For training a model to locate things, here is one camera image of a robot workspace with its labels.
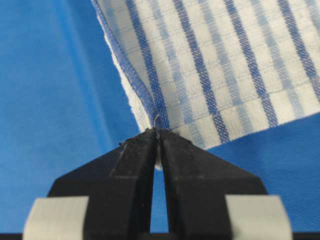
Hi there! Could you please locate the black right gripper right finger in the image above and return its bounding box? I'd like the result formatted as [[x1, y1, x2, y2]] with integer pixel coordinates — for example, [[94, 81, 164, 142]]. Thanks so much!
[[160, 130, 293, 240]]

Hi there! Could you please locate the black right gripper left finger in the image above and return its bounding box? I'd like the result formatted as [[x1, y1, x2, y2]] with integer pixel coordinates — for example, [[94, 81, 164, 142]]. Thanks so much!
[[23, 129, 157, 240]]

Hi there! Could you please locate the blue white striped towel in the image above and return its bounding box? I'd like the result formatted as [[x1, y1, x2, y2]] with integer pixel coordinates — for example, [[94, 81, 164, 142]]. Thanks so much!
[[90, 0, 320, 172]]

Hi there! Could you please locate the blue table cloth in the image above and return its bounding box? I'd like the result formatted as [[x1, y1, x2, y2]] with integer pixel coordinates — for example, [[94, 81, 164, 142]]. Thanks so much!
[[0, 0, 320, 233]]

